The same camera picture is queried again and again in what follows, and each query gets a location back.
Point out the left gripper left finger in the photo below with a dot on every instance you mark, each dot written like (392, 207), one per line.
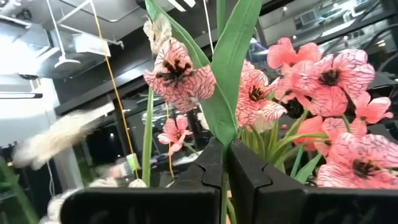
(186, 199)

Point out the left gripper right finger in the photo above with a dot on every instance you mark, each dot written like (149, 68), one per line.
(273, 202)

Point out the pink veined flower spray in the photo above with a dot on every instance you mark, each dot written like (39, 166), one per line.
(329, 93)

